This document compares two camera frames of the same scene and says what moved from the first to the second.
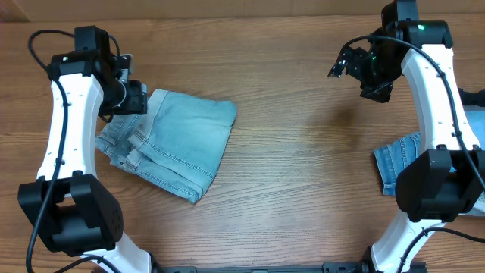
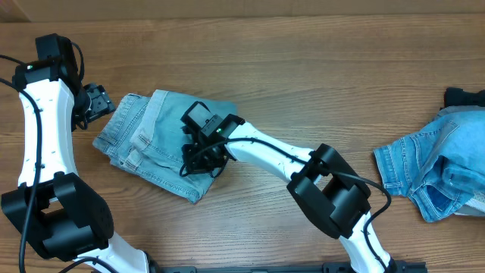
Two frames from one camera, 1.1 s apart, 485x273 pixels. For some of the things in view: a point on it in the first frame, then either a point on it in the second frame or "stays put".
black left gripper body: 127,99 -> 95,103
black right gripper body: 377,91 -> 198,158
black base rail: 357,267 stays put
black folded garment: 472,98 stays put
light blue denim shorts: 177,144 stays put
